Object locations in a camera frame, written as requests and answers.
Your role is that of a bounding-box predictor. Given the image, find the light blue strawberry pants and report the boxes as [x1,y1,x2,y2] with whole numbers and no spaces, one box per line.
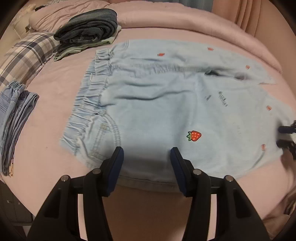
[61,39,295,191]

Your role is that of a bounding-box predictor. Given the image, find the pink curtain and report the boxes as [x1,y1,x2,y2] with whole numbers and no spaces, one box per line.
[212,0,265,36]

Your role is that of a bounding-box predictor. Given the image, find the plaid pillow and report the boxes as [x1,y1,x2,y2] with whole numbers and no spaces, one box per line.
[1,32,59,90]

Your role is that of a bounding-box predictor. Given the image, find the pink duvet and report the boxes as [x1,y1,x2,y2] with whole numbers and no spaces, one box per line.
[28,0,283,73]

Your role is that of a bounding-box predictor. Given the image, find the blue curtain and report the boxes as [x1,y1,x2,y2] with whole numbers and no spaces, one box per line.
[185,0,213,12]

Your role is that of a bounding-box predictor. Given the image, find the dark folded jeans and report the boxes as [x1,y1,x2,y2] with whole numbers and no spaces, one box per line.
[54,9,118,44]

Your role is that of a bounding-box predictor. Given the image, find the light green folded garment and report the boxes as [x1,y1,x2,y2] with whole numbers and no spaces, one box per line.
[54,25,121,61]

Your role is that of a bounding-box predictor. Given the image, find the blue folded jeans stack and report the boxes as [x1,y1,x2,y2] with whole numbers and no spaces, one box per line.
[1,80,39,176]

